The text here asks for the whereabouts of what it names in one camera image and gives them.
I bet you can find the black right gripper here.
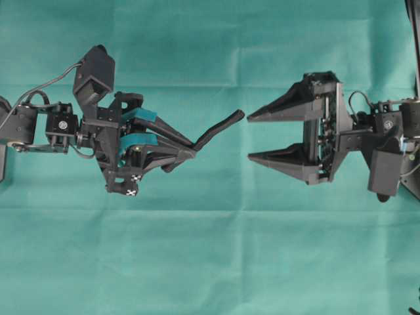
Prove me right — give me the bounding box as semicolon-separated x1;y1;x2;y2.
247;72;373;185

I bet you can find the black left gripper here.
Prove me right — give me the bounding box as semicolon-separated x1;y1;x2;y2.
77;92;196;196

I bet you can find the black velcro strap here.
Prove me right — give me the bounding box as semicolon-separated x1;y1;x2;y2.
161;109;246;173

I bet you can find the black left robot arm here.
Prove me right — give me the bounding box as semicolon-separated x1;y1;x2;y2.
1;92;198;196

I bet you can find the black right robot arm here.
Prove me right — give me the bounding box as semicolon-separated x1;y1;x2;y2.
247;72;419;200

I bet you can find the green table cloth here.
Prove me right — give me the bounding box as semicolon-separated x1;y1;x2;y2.
1;1;419;314

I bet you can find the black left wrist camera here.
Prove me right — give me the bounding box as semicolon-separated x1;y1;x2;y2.
73;45;116;110

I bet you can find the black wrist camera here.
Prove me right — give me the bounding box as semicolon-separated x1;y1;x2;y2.
362;136;404;203
73;45;116;110

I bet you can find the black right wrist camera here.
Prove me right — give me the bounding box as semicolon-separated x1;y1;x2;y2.
362;136;404;203

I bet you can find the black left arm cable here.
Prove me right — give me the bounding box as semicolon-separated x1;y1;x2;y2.
0;60;87;132

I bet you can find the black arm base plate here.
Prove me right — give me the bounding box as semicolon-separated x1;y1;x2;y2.
0;144;7;182

